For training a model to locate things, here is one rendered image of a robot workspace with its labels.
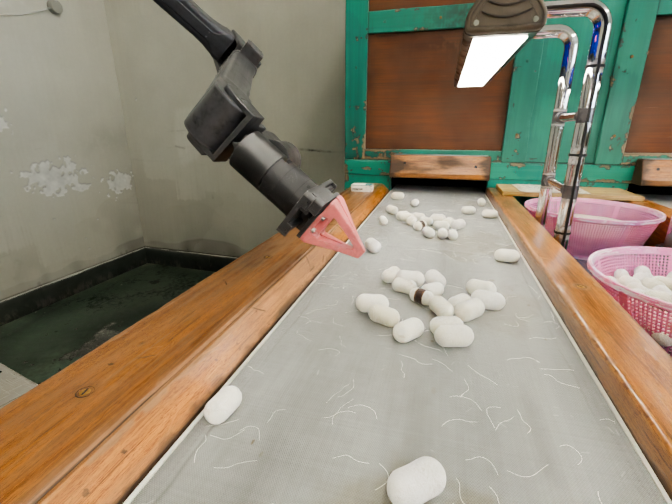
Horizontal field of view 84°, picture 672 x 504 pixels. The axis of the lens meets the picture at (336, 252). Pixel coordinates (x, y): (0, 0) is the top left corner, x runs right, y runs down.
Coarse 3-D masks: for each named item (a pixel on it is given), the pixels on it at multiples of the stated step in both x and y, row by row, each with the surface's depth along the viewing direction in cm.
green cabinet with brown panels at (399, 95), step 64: (384, 0) 111; (448, 0) 107; (640, 0) 95; (384, 64) 116; (448, 64) 111; (512, 64) 107; (576, 64) 103; (640, 64) 99; (384, 128) 122; (448, 128) 117; (512, 128) 111; (640, 128) 104
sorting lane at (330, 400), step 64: (384, 256) 62; (448, 256) 62; (320, 320) 42; (512, 320) 42; (256, 384) 31; (320, 384) 31; (384, 384) 31; (448, 384) 31; (512, 384) 31; (576, 384) 31; (192, 448) 25; (256, 448) 25; (320, 448) 25; (384, 448) 25; (448, 448) 25; (512, 448) 25; (576, 448) 25
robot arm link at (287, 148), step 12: (228, 84) 46; (240, 96) 47; (240, 108) 46; (252, 108) 47; (252, 120) 46; (240, 132) 47; (264, 132) 53; (192, 144) 48; (228, 144) 47; (276, 144) 52; (288, 144) 54; (216, 156) 48; (228, 156) 50; (288, 156) 52; (300, 156) 57
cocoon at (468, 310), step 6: (468, 300) 42; (474, 300) 41; (480, 300) 42; (456, 306) 41; (462, 306) 41; (468, 306) 40; (474, 306) 41; (480, 306) 41; (456, 312) 41; (462, 312) 40; (468, 312) 40; (474, 312) 40; (480, 312) 41; (462, 318) 40; (468, 318) 40; (474, 318) 41
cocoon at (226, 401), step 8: (224, 392) 28; (232, 392) 28; (240, 392) 28; (216, 400) 27; (224, 400) 27; (232, 400) 27; (240, 400) 28; (208, 408) 26; (216, 408) 26; (224, 408) 27; (232, 408) 27; (208, 416) 26; (216, 416) 26; (224, 416) 27
